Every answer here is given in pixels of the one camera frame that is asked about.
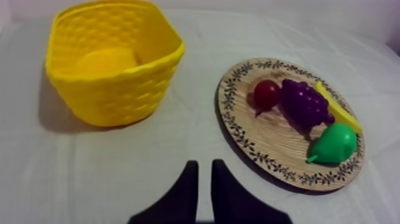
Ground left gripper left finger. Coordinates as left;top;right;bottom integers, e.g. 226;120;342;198
127;160;199;224

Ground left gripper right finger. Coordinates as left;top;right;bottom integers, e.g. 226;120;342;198
211;159;293;224

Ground round wooden board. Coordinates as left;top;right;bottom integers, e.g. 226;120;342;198
217;57;365;192

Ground purple toy grapes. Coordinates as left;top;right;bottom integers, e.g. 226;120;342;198
280;79;335;129

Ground yellow plastic basket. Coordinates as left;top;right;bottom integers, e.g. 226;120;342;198
45;0;186;127

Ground small red fruit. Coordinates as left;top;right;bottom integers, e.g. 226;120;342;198
253;79;282;117

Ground green toy pear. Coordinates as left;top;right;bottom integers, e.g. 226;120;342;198
307;123;358;164

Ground yellow toy banana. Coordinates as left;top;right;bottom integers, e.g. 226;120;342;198
314;81;364;134

